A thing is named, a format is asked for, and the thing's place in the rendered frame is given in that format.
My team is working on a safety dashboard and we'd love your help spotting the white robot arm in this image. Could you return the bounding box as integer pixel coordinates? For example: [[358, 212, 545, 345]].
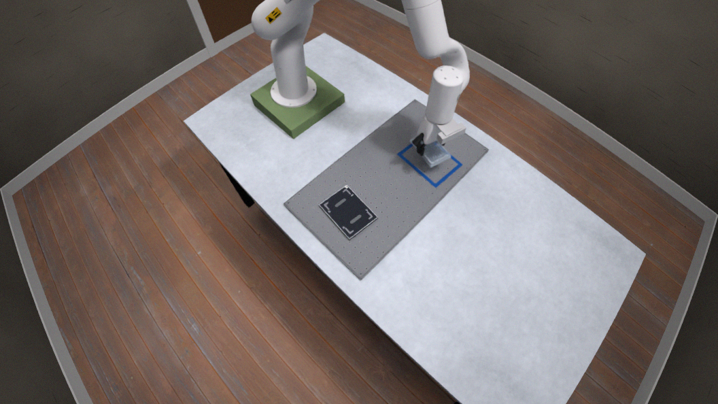
[[252, 0, 470, 144]]

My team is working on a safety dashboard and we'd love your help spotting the blue rectangular tape outline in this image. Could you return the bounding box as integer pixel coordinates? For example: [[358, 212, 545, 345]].
[[397, 144, 462, 188]]

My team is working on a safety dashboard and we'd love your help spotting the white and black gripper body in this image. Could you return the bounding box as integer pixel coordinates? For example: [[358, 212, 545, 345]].
[[417, 115, 441, 144]]

